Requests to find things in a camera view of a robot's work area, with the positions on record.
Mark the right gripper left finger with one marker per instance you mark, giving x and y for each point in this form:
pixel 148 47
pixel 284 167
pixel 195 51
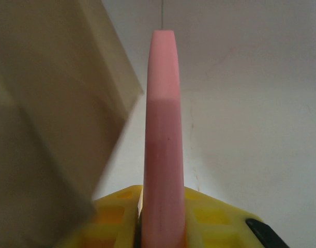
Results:
pixel 116 222

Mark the cardboard box with ragged tape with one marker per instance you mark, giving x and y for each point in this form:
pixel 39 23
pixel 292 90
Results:
pixel 44 168

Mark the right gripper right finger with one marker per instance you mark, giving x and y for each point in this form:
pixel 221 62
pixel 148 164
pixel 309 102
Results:
pixel 219 227

